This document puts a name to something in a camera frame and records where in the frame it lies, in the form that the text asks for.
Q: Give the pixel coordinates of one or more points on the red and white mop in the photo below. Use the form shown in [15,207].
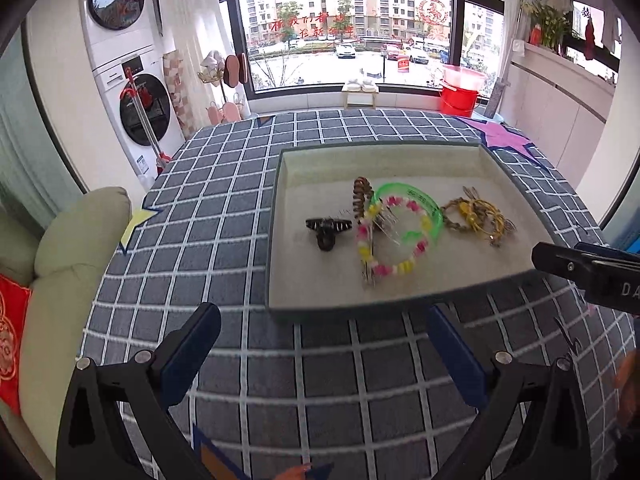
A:
[150,130]

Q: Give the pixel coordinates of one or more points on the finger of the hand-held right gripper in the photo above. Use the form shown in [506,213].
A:
[555,259]

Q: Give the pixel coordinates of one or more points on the red bucket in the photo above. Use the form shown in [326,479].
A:
[460,102]

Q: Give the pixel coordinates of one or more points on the grey leaning board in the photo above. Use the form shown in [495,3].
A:
[494,100]

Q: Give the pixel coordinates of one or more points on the white dryer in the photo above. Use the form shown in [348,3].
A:
[117,15]

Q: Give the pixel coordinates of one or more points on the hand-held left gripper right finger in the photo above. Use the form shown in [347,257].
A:
[457,360]

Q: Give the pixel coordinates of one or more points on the pink basin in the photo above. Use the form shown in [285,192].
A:
[464,77]

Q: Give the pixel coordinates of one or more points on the gold slipper rack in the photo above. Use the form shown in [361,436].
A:
[225,90]

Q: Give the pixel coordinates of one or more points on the small wooden stool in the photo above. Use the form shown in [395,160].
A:
[360,95]

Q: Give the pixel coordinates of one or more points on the silver hair clip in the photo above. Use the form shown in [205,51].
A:
[369,272]

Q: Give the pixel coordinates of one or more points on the brown hair comb clip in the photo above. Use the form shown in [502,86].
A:
[360,195]

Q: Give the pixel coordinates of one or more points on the pink checkered cloth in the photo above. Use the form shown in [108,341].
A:
[177,90]

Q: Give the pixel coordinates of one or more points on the white car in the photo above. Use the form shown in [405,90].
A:
[345,51]

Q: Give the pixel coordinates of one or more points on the white slipper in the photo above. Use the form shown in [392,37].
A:
[353,86]
[368,86]

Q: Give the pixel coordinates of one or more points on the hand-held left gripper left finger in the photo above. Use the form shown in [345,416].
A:
[195,355]

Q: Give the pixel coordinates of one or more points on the potted green plant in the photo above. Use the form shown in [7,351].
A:
[547,25]

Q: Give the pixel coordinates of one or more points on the light blue basin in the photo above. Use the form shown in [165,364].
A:
[495,118]

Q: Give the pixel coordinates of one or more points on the beige sofa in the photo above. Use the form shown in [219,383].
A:
[70,270]

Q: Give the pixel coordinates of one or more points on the silver hair comb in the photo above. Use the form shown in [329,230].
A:
[387,222]

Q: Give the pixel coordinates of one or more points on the red hanging ornament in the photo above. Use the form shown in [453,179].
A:
[590,40]

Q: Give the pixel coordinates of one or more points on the large window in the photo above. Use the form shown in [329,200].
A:
[350,15]

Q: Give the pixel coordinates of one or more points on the red sign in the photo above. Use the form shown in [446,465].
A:
[403,65]

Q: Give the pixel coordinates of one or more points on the white washing machine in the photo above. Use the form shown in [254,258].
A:
[145,110]

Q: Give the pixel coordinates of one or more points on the rhinestone bow hair clip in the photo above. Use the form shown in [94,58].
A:
[500,235]

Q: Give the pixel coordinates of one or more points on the green plastic bangle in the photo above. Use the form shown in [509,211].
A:
[435,212]

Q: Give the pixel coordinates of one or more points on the red embroidered cushion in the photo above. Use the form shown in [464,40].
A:
[12,340]

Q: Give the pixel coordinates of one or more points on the white cabinet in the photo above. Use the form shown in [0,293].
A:
[550,105]

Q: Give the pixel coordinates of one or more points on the beige jewelry tray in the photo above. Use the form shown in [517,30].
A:
[310,280]

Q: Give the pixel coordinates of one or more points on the black hair claw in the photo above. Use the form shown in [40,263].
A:
[327,232]

